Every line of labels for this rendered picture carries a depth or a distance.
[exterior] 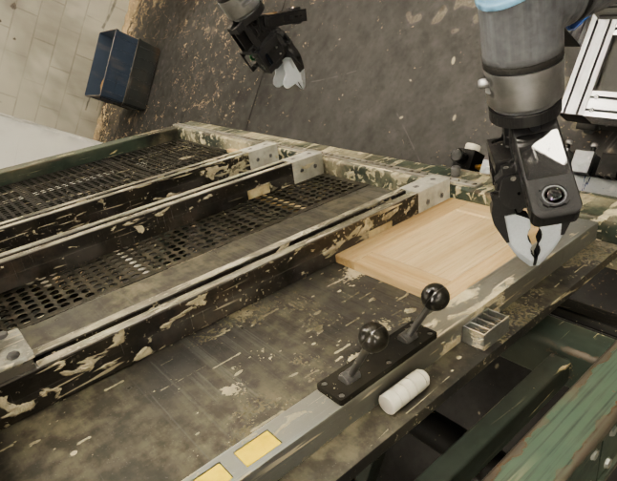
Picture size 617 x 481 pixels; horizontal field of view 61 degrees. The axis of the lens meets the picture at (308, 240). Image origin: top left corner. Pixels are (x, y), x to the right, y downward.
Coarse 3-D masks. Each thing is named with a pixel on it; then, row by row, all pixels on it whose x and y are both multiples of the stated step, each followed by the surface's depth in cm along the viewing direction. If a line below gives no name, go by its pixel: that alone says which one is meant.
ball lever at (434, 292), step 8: (424, 288) 70; (432, 288) 69; (440, 288) 69; (424, 296) 69; (432, 296) 68; (440, 296) 68; (448, 296) 69; (424, 304) 70; (432, 304) 69; (440, 304) 68; (424, 312) 72; (416, 320) 74; (408, 328) 78; (416, 328) 75; (400, 336) 77; (408, 336) 76; (416, 336) 77
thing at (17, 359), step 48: (432, 192) 129; (288, 240) 108; (336, 240) 112; (192, 288) 96; (240, 288) 98; (0, 336) 78; (96, 336) 83; (144, 336) 88; (0, 384) 75; (48, 384) 79
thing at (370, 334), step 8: (360, 328) 63; (368, 328) 62; (376, 328) 62; (384, 328) 63; (360, 336) 63; (368, 336) 62; (376, 336) 62; (384, 336) 62; (360, 344) 63; (368, 344) 62; (376, 344) 62; (384, 344) 62; (360, 352) 66; (368, 352) 65; (376, 352) 63; (360, 360) 67; (352, 368) 69; (344, 376) 70; (352, 376) 70; (360, 376) 71
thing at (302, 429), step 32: (576, 224) 108; (480, 288) 89; (512, 288) 90; (448, 320) 82; (416, 352) 76; (384, 384) 72; (288, 416) 67; (320, 416) 66; (352, 416) 70; (288, 448) 63; (192, 480) 60; (256, 480) 60
